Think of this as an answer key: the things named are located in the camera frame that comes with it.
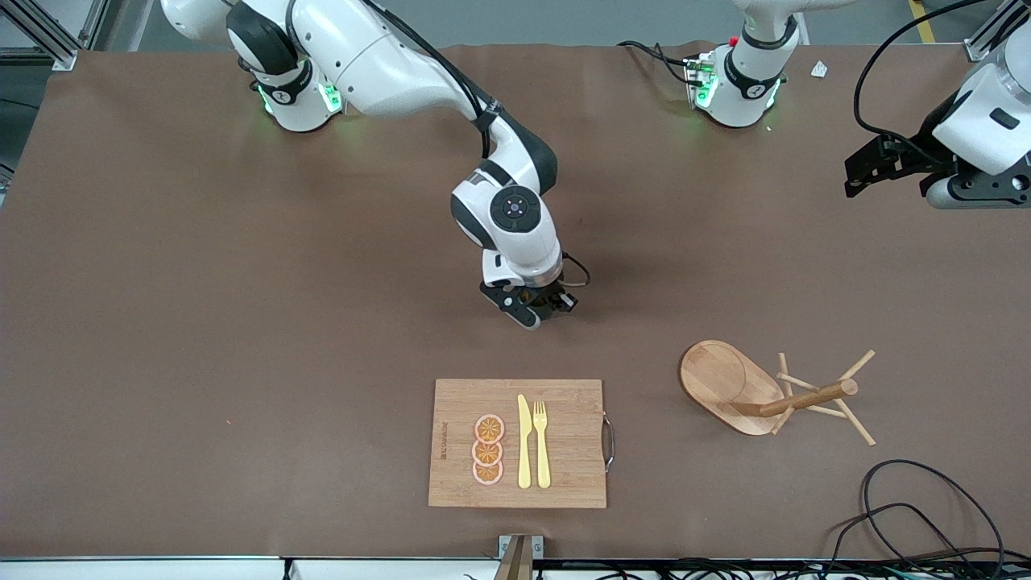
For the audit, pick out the silver aluminium profile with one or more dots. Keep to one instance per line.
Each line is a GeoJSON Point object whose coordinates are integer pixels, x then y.
{"type": "Point", "coordinates": [987, 40]}

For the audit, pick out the wooden cup rack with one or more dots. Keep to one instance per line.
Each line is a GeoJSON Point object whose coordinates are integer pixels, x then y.
{"type": "Point", "coordinates": [717, 379]}

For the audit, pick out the white paper scrap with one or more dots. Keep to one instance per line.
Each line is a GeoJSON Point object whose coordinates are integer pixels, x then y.
{"type": "Point", "coordinates": [819, 70]}

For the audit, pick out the silver aluminium frame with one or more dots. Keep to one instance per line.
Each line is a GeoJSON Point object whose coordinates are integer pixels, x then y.
{"type": "Point", "coordinates": [64, 56]}

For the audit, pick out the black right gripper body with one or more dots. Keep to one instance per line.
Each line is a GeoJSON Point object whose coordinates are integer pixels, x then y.
{"type": "Point", "coordinates": [549, 300]}

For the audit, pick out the yellow plastic knife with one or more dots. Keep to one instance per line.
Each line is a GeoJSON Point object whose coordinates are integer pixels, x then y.
{"type": "Point", "coordinates": [524, 451]}

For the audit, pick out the orange slice toy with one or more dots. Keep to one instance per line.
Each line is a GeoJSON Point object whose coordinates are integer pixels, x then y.
{"type": "Point", "coordinates": [487, 474]}
{"type": "Point", "coordinates": [489, 428]}

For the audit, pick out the yellow plastic fork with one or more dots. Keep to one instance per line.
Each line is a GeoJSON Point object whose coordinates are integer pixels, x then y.
{"type": "Point", "coordinates": [542, 459]}

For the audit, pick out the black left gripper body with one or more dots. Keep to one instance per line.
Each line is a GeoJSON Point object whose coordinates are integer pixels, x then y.
{"type": "Point", "coordinates": [919, 156]}

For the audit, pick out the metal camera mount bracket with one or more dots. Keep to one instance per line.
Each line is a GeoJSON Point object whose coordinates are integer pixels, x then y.
{"type": "Point", "coordinates": [519, 560]}

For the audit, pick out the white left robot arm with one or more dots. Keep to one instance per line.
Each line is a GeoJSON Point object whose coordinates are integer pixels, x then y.
{"type": "Point", "coordinates": [749, 80]}

